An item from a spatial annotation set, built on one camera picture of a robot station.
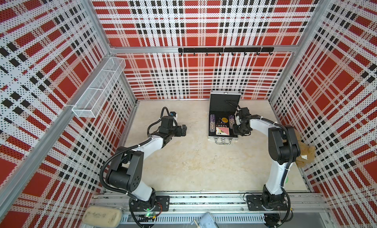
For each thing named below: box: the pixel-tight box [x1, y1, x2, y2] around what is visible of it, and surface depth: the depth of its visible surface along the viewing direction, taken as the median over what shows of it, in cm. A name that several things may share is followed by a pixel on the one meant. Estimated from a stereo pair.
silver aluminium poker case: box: [207, 90, 242, 145], surface depth 100 cm
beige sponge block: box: [81, 205, 123, 228], surface depth 69 cm
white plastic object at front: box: [190, 211, 220, 228], surface depth 66 cm
